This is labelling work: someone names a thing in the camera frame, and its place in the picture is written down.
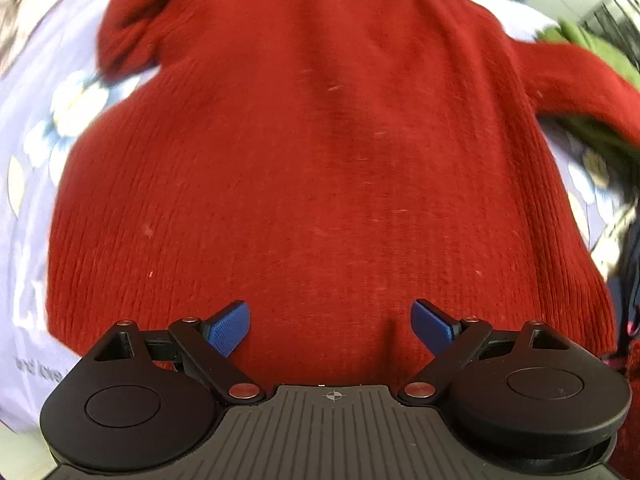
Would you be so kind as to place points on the lilac floral bed sheet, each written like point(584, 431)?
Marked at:
point(45, 125)

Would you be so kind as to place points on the red knitted sweater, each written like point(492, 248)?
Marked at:
point(320, 160)

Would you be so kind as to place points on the green cloth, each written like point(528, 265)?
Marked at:
point(597, 80)

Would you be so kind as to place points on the dark patterned cloth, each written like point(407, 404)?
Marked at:
point(625, 285)

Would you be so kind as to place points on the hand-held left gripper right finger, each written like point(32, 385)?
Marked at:
point(429, 327)

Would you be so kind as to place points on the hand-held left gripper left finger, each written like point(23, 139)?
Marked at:
point(229, 329)

